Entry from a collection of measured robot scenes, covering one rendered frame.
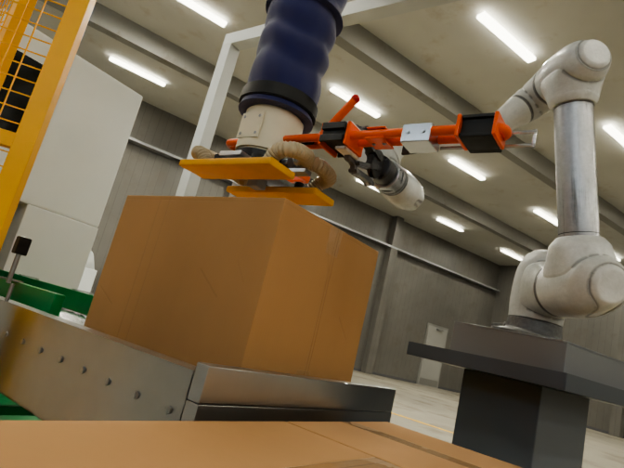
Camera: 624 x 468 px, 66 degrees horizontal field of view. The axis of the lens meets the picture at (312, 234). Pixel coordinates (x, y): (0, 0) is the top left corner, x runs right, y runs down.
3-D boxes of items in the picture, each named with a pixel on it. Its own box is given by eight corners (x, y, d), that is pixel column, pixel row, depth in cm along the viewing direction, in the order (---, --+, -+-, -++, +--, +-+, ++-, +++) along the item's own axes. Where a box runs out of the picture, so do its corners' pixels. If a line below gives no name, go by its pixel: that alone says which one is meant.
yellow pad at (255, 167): (177, 165, 133) (183, 149, 134) (203, 179, 140) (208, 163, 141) (269, 163, 112) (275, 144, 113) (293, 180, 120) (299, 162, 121)
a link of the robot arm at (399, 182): (404, 196, 137) (396, 188, 132) (376, 195, 142) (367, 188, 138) (410, 166, 139) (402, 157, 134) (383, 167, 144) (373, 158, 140)
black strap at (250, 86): (222, 97, 136) (226, 84, 137) (272, 135, 154) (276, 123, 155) (283, 88, 123) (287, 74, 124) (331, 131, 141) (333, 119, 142)
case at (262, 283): (79, 335, 127) (126, 194, 135) (195, 354, 157) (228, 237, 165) (232, 397, 90) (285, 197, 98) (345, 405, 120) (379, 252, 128)
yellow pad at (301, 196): (225, 190, 147) (229, 175, 148) (246, 202, 155) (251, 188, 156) (314, 193, 127) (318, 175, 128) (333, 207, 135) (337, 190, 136)
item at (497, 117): (453, 135, 99) (457, 113, 100) (464, 150, 105) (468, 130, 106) (495, 133, 94) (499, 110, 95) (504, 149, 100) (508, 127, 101)
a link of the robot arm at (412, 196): (392, 205, 138) (365, 180, 146) (412, 223, 150) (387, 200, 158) (418, 176, 137) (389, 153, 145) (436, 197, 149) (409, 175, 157)
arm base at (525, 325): (505, 337, 161) (508, 320, 161) (575, 351, 143) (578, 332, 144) (476, 327, 149) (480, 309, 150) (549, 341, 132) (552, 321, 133)
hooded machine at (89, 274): (80, 311, 1078) (99, 253, 1106) (84, 314, 1028) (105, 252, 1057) (45, 305, 1042) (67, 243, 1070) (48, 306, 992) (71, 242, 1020)
